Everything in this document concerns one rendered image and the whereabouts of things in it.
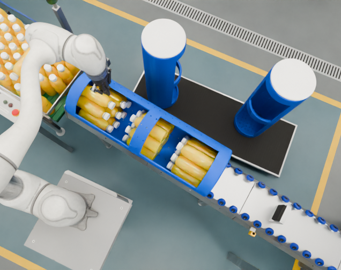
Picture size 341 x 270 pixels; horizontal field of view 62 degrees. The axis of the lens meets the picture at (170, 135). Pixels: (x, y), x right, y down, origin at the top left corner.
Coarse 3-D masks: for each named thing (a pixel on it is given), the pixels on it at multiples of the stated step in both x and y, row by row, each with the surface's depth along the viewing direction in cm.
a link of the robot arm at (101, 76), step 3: (105, 69) 109; (102, 72) 108; (105, 72) 110; (87, 75) 109; (90, 75) 108; (96, 75) 108; (99, 75) 108; (102, 75) 110; (105, 75) 113; (90, 78) 111; (93, 78) 110; (96, 78) 110; (99, 78) 111; (102, 78) 112
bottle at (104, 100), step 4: (88, 84) 151; (88, 88) 149; (84, 92) 149; (88, 92) 148; (92, 92) 148; (96, 92) 149; (88, 96) 149; (92, 96) 148; (96, 96) 148; (100, 96) 148; (104, 96) 148; (108, 96) 151; (92, 100) 150; (96, 100) 148; (100, 100) 148; (104, 100) 148; (108, 100) 149; (100, 104) 149; (104, 104) 149; (108, 104) 149
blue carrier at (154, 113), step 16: (80, 80) 145; (112, 80) 153; (128, 96) 146; (128, 112) 169; (160, 112) 146; (96, 128) 150; (144, 128) 140; (176, 128) 162; (192, 128) 147; (176, 144) 166; (208, 144) 141; (160, 160) 161; (224, 160) 138; (176, 176) 144; (208, 176) 136; (208, 192) 140
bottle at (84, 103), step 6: (84, 96) 153; (78, 102) 152; (84, 102) 151; (90, 102) 152; (84, 108) 152; (90, 108) 151; (96, 108) 151; (102, 108) 152; (96, 114) 151; (102, 114) 152
